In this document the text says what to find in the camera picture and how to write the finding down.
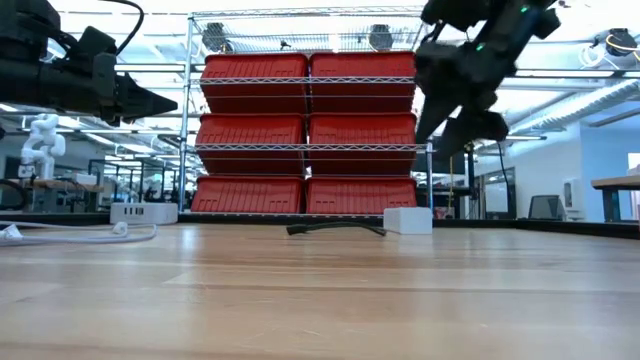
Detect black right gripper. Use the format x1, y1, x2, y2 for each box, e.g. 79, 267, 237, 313
415, 29, 519, 161

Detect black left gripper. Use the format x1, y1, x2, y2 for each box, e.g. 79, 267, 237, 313
0, 49, 179, 125

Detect wide white power strip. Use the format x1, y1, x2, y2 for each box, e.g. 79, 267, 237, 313
109, 201, 179, 226

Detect slim white power strip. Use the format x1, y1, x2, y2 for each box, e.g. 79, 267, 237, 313
383, 206, 434, 236

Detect white USB cable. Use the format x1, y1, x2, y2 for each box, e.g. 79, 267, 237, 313
0, 219, 159, 248

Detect black USB cable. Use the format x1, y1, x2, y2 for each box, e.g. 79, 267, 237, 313
286, 221, 389, 238

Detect black hanging monitor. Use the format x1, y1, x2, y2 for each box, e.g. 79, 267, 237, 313
413, 149, 466, 175

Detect red plastic storage bin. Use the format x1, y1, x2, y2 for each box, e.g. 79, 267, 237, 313
195, 113, 307, 176
308, 50, 417, 114
305, 175, 419, 215
190, 175, 306, 215
201, 52, 310, 115
308, 112, 419, 176

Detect wooden workbench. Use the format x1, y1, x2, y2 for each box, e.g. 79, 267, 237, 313
19, 177, 106, 214

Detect wooden table with dark legs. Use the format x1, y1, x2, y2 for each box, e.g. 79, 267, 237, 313
591, 174, 640, 224

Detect black stand post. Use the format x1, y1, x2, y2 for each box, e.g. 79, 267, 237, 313
464, 142, 477, 219

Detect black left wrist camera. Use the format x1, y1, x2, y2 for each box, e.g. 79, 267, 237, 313
73, 25, 119, 57

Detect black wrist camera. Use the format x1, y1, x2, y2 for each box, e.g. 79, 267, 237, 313
73, 25, 119, 57
421, 0, 497, 32

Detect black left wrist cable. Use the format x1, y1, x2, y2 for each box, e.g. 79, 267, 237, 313
97, 0, 146, 56

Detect chrome wire shelf rack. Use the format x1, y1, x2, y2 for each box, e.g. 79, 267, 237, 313
177, 5, 436, 217

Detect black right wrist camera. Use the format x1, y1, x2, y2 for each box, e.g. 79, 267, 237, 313
421, 0, 497, 32

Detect black aluminium table frame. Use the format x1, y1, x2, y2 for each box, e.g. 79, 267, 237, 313
0, 212, 640, 240

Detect white wall dispenser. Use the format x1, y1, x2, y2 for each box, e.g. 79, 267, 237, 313
563, 178, 585, 221

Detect black ceiling cable reel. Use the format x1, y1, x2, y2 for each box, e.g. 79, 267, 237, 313
594, 27, 640, 59

